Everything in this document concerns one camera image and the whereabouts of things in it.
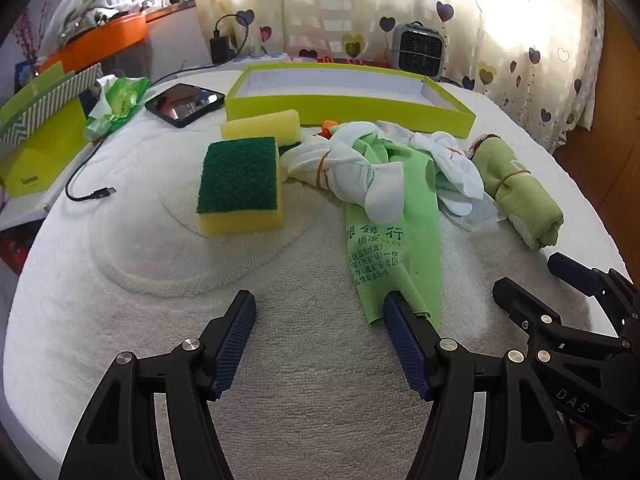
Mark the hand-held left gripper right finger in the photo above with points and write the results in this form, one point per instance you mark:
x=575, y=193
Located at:
x=407, y=350

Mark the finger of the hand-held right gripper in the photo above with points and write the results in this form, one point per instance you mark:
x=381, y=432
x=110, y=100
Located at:
x=570, y=270
x=520, y=300

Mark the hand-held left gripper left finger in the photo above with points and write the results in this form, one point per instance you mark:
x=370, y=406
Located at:
x=235, y=345

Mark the green towel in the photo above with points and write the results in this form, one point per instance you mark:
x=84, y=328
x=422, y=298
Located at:
x=520, y=195

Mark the green printed cleaning cloth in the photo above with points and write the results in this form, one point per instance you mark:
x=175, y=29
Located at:
x=395, y=210

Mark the white sock bundle rubber band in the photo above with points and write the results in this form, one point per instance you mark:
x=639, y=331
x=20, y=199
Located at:
x=345, y=165
x=455, y=170

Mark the yellow sponge green scouring pad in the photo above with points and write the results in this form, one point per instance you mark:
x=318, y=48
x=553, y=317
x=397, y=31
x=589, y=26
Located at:
x=265, y=127
x=240, y=175

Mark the yellow-green shallow cardboard box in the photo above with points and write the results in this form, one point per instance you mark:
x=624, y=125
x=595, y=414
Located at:
x=350, y=110

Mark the white terry blanket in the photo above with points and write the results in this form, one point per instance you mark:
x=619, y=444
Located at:
x=300, y=285

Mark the brown wooden panel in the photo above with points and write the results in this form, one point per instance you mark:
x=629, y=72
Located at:
x=615, y=135

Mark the black glossy square device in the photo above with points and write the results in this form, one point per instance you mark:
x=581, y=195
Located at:
x=185, y=105

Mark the heart print curtain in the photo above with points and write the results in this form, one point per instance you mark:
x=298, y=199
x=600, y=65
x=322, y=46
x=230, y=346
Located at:
x=500, y=35

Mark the grey space heater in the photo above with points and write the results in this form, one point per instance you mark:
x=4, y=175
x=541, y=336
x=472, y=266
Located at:
x=417, y=50

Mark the green tissue packet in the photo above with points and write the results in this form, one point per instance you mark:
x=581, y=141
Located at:
x=117, y=102

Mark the yellow-green zigzag gift box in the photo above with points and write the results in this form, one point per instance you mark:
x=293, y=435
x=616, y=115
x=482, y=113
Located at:
x=40, y=150

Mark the blue white packet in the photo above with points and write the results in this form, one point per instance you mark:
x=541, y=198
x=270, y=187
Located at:
x=255, y=56

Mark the black charger adapter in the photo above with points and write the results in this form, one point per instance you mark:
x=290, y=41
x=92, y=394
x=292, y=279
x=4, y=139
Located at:
x=220, y=49

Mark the colourful plaid cloth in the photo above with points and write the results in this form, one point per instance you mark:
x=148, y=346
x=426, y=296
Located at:
x=320, y=58

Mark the orange shelf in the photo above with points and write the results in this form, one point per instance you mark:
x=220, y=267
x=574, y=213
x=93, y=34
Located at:
x=115, y=32

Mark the pile of white bags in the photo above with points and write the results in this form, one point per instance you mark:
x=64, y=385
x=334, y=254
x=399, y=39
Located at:
x=75, y=5

